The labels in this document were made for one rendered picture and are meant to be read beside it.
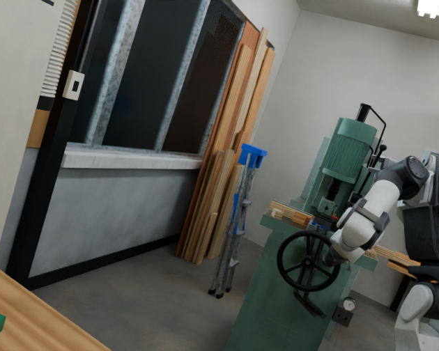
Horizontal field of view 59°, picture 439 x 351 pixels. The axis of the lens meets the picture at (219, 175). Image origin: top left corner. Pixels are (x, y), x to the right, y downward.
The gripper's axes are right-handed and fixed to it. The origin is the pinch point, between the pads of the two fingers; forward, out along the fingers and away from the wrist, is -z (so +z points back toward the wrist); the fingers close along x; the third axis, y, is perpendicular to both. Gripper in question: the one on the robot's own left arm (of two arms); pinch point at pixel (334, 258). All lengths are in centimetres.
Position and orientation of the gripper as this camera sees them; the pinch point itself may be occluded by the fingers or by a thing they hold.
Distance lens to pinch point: 180.4
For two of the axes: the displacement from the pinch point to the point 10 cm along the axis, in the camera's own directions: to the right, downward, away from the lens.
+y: -4.2, -8.1, 4.0
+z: -0.6, -4.2, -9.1
